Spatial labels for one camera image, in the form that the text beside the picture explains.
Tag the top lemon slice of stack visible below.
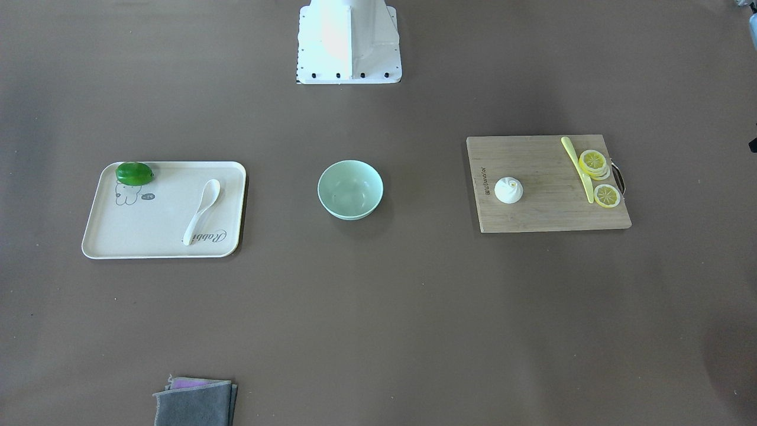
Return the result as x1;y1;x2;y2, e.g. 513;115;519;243
578;149;608;176

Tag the green toy pepper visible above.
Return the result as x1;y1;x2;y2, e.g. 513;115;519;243
115;162;154;186

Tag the bamboo cutting board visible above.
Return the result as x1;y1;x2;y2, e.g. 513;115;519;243
466;135;632;234

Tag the cream rabbit print tray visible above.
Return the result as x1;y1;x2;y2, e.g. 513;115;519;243
81;161;248;260

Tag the folded grey cloth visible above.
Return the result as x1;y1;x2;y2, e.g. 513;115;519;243
153;375;238;425

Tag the yellow plastic knife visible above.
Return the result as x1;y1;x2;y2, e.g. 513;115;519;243
561;137;594;204

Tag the white steamed bun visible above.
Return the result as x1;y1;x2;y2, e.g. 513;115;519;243
494;177;524;204

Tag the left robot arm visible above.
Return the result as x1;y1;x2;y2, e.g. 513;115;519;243
740;1;757;153

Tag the mint green bowl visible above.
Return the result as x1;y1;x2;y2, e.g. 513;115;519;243
317;160;384;221

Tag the single lemon slice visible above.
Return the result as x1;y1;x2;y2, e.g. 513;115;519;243
594;184;622;208

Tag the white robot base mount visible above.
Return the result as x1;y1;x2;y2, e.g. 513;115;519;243
296;1;403;85

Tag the white plastic spoon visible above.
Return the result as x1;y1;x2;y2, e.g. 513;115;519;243
182;179;221;246

